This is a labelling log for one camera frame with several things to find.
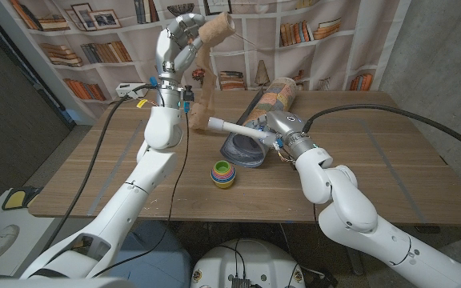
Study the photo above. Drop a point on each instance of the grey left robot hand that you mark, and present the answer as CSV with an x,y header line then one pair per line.
x,y
168,52

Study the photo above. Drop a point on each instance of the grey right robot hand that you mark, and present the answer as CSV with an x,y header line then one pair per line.
x,y
290,128

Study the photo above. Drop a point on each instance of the white plastic cylinder pipe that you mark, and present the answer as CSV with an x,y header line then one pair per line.
x,y
234,128

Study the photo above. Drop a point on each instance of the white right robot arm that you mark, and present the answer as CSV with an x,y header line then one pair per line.
x,y
354,216

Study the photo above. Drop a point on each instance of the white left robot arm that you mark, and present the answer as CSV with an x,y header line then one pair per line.
x,y
134,192

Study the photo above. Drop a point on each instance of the rolled colourful map poster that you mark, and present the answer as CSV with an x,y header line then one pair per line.
x,y
278,96

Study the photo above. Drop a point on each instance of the white power strip box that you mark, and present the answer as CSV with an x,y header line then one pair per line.
x,y
128,89

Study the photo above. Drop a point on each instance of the printed bookshelf backdrop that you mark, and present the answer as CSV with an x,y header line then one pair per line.
x,y
274,48

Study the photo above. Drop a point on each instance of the colourful stacking cups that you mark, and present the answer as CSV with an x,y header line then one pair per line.
x,y
222,176

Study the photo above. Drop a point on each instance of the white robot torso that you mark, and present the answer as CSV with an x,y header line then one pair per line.
x,y
254,264

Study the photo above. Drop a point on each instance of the grey table leg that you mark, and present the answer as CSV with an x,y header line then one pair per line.
x,y
352,256

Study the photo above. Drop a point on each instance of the dark perforated panel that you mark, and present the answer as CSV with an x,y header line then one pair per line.
x,y
10,120

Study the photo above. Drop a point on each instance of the yellow and black pad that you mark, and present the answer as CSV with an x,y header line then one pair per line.
x,y
14,198

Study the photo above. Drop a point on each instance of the white floor platform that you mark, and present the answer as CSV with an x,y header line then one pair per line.
x,y
14,218

